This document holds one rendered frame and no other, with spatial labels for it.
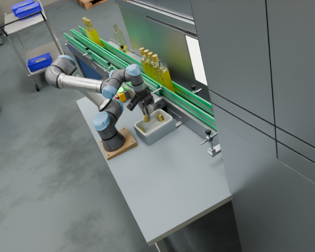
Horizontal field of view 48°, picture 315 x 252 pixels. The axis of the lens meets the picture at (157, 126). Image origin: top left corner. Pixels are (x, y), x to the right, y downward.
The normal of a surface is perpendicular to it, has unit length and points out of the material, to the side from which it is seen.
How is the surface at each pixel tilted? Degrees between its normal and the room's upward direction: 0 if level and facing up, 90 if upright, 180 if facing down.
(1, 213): 0
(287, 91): 90
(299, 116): 90
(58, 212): 0
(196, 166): 0
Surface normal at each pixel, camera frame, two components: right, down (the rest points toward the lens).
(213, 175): -0.26, -0.76
